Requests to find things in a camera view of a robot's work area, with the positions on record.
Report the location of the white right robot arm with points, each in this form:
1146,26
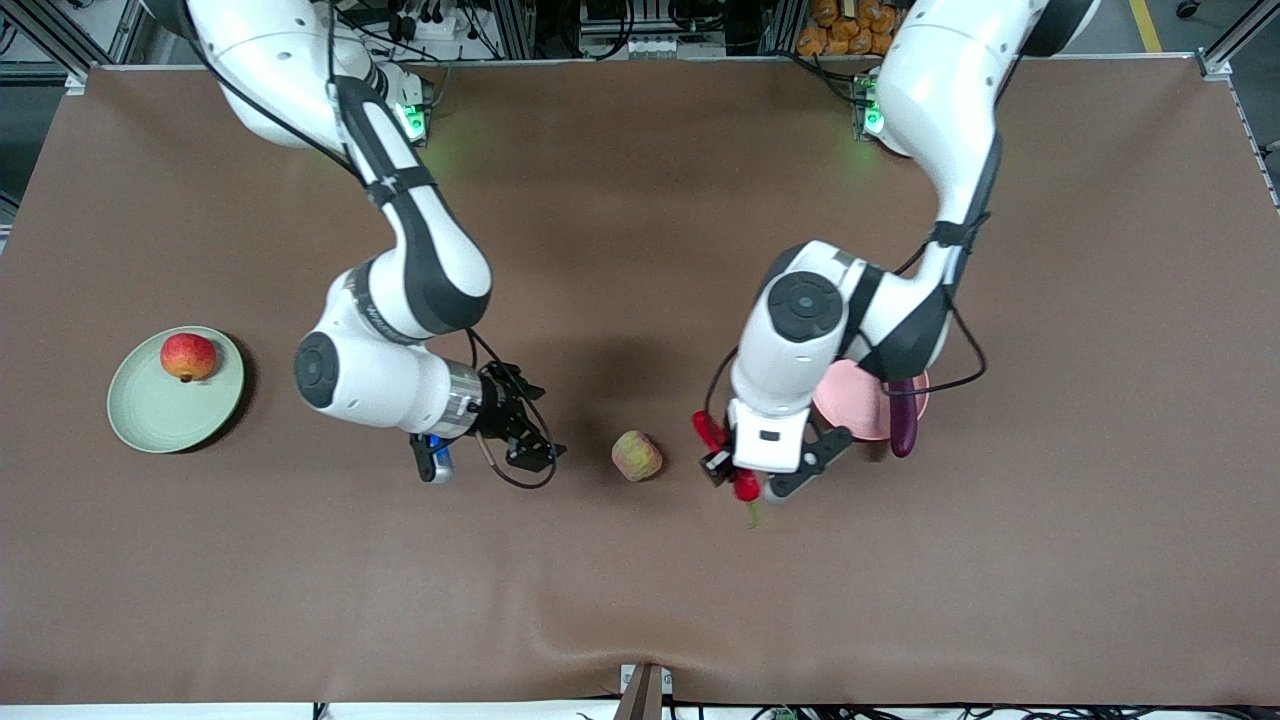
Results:
420,270

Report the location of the red chili pepper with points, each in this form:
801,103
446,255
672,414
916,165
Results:
708,428

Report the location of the pale green round plate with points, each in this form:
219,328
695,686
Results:
170,420

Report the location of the red apple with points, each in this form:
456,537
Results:
188,357

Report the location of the brown table mat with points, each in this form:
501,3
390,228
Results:
400,600

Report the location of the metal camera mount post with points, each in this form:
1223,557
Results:
645,695

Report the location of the yellow-green peach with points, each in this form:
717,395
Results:
637,456

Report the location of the white connector block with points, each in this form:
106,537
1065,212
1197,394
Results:
660,46

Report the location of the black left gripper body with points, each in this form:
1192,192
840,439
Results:
717,463

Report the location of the pile of orange toy fruit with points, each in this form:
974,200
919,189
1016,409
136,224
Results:
830,40

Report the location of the pink round plate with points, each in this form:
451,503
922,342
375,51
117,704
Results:
850,410

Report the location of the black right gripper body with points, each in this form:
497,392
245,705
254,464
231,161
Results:
497,407

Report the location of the purple eggplant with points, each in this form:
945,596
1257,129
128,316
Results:
903,430

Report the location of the aluminium frame post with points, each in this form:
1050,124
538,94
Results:
1225,55
75,78

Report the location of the white power strip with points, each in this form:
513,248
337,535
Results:
420,20

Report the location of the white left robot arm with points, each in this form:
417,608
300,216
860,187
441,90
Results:
940,90

